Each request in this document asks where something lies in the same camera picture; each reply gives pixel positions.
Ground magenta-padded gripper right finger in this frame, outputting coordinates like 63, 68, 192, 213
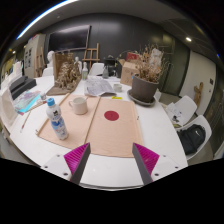
132, 142, 183, 186

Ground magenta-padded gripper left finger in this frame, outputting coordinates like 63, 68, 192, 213
41, 142, 92, 185

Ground white bottle with blue cap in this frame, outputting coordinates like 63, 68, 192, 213
45, 97, 70, 141

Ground black backpack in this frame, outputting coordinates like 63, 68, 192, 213
177, 124, 207, 156

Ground white ceramic mug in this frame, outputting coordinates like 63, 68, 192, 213
68, 96, 89, 116

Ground loose papers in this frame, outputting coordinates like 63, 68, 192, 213
166, 102, 184, 126

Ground flat round red coaster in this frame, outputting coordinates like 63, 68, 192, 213
103, 110, 120, 122

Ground grey plant saucer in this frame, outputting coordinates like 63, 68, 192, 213
126, 89, 157, 108

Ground red-tipped paintbrush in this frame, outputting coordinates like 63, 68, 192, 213
19, 111, 33, 133

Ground wooden paintbrush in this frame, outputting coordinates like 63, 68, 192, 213
29, 101, 48, 113

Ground printed newspaper sheet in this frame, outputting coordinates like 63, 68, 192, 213
83, 77, 116, 97

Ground wooden mannequin figure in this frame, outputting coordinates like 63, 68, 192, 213
193, 81, 204, 107

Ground cardboard box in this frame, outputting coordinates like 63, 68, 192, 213
119, 59, 141, 87

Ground white glue bottle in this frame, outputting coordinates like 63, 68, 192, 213
81, 61, 89, 81

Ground black case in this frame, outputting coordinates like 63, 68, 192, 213
9, 75, 37, 100

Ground grey jug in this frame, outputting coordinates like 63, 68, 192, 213
101, 65, 110, 80

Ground small white plaster figure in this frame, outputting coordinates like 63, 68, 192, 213
76, 56, 83, 73

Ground wooden easel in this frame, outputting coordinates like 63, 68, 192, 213
82, 42, 101, 69

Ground red box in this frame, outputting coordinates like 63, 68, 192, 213
126, 51, 141, 62

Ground white plaster bust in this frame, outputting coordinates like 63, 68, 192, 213
45, 50, 55, 69

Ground beige cabinet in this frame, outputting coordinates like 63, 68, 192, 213
23, 33, 47, 78

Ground white canvas frame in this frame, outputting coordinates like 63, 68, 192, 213
0, 86, 18, 128

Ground black wall screen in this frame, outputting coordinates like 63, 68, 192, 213
48, 25, 92, 53

